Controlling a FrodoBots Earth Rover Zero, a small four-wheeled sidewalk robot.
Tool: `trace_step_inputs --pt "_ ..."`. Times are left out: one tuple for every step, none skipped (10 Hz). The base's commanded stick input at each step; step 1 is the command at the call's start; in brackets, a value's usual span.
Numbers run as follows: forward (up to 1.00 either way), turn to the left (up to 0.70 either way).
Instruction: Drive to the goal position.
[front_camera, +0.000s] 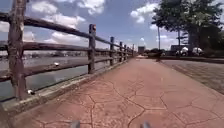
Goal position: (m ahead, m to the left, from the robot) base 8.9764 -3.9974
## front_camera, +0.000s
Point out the brown log fence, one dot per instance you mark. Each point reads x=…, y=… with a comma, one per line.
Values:
x=91, y=48

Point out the distant building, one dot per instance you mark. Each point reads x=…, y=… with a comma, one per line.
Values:
x=141, y=49

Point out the red stamped stone path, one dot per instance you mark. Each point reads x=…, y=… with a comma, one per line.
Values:
x=140, y=86

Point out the pole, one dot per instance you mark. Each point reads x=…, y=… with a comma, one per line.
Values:
x=159, y=37

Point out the grey-green water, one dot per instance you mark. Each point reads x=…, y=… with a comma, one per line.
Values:
x=50, y=78

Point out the grey concrete kerb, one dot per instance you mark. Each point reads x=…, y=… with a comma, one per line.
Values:
x=53, y=91

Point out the robot's own part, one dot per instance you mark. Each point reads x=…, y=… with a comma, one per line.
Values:
x=75, y=124
x=145, y=125

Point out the white vehicle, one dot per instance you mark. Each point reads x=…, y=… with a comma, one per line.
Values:
x=197, y=51

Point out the large dark tree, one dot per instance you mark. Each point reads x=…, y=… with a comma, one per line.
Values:
x=190, y=16

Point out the grey asphalt road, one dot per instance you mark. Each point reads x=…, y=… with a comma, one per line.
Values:
x=203, y=71

